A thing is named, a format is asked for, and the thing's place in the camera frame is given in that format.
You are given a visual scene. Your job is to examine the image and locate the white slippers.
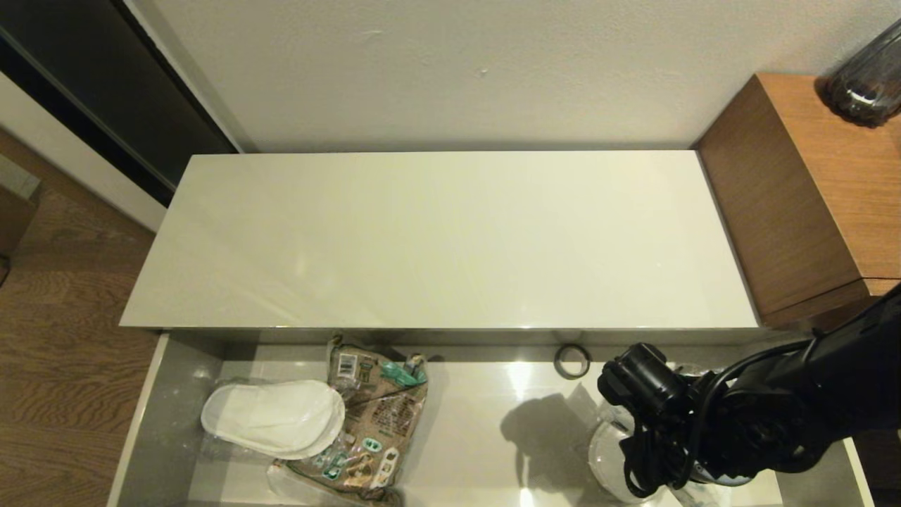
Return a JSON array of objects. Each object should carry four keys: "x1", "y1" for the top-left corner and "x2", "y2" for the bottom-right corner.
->
[
  {"x1": 200, "y1": 379, "x2": 347, "y2": 461},
  {"x1": 588, "y1": 363, "x2": 755, "y2": 506}
]

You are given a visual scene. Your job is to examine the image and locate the brown paper clip package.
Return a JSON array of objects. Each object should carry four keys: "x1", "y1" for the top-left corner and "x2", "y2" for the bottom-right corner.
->
[{"x1": 270, "y1": 336, "x2": 429, "y2": 505}]

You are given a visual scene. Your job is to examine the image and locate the brown wooden side cabinet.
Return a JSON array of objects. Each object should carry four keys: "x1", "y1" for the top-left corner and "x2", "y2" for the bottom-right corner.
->
[{"x1": 695, "y1": 73, "x2": 901, "y2": 330}]

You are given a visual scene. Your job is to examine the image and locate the dark glass vase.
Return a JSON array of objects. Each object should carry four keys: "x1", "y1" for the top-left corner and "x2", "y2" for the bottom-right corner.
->
[{"x1": 824, "y1": 18, "x2": 901, "y2": 129}]

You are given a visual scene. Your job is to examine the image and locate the dark door panel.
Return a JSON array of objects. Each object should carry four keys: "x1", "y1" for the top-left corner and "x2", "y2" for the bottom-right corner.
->
[{"x1": 0, "y1": 0, "x2": 241, "y2": 209}]

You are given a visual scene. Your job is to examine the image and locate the dark tape ring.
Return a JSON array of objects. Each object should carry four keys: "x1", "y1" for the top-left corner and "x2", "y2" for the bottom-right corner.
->
[{"x1": 553, "y1": 343, "x2": 591, "y2": 380}]

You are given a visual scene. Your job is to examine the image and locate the white door frame strip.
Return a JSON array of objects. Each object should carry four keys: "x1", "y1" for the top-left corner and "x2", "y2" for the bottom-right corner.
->
[{"x1": 0, "y1": 70, "x2": 170, "y2": 234}]

